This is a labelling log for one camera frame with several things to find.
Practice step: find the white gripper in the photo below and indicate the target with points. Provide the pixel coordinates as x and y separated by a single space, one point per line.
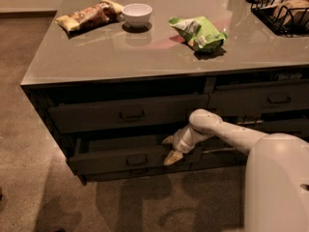
181 144

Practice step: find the drawer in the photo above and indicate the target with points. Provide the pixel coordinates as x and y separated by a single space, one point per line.
140 172
216 158
108 115
298 126
97 156
259 100

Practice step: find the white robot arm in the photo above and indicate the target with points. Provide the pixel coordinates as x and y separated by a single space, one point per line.
276 175

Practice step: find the grey drawer cabinet island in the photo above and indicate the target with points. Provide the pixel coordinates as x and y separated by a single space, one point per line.
115 62

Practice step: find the green chip bag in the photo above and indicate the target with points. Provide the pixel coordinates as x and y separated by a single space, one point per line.
199 33

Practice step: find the white bowl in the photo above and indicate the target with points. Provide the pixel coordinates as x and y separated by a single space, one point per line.
137 15

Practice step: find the brown yellow snack bag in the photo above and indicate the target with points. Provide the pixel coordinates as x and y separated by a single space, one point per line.
104 12

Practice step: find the brown bag in basket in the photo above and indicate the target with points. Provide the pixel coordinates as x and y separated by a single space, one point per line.
292 13

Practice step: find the black wire basket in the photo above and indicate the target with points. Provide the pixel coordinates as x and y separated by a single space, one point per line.
263 10

